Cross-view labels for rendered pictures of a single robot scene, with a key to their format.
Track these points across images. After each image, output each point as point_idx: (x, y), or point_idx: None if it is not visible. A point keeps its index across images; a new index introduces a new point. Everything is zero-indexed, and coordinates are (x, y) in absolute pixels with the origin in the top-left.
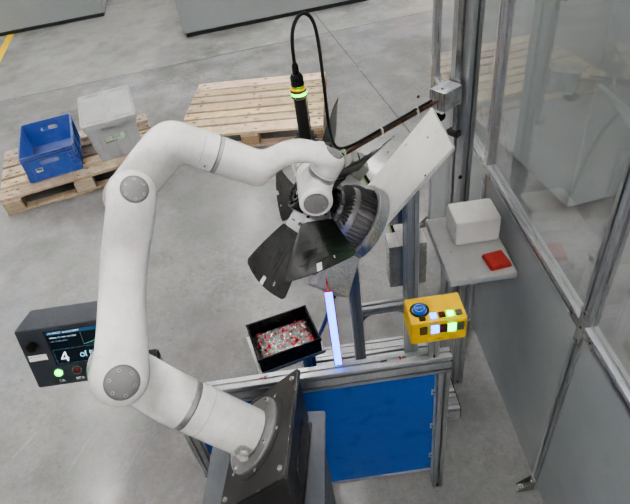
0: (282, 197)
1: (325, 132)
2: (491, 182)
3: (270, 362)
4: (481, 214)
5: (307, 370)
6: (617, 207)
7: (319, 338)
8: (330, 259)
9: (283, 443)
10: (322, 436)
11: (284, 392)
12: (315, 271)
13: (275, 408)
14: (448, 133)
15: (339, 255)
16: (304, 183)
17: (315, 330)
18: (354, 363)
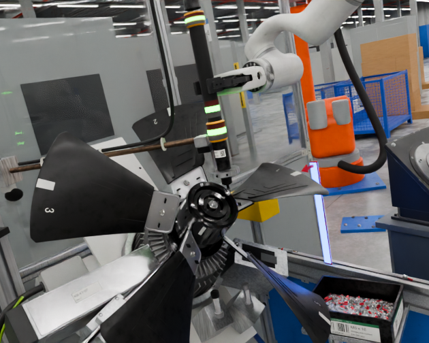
0: (165, 341)
1: (116, 164)
2: (24, 281)
3: (389, 293)
4: (91, 260)
5: (359, 269)
6: (176, 104)
7: (323, 275)
8: (282, 170)
9: (423, 133)
10: (389, 214)
11: (404, 150)
12: (302, 174)
13: (417, 148)
14: (0, 235)
15: (274, 168)
16: (287, 55)
17: (319, 284)
18: (316, 260)
